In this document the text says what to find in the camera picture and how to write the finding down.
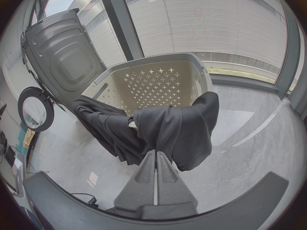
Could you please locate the washing machine door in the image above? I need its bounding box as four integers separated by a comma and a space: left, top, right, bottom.
18, 86, 55, 131

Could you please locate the grey washing machine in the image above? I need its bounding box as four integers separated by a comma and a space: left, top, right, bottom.
21, 8, 106, 112

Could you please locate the dark grey mesh garment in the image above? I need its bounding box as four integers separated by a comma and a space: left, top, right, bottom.
133, 91, 220, 172

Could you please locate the white paper scrap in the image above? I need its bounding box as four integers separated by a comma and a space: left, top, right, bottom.
87, 172, 99, 187

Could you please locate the cream laundry basket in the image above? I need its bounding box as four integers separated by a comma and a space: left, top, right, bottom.
81, 53, 214, 134

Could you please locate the window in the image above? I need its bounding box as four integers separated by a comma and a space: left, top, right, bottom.
31, 0, 305, 114

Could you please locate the black cable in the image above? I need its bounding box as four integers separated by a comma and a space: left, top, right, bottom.
71, 193, 99, 208

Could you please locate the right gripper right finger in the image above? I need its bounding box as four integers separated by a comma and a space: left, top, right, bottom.
156, 151, 198, 213

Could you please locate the black garment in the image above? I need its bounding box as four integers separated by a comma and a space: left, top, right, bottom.
72, 97, 151, 166

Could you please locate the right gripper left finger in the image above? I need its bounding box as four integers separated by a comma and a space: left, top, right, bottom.
114, 151, 157, 215

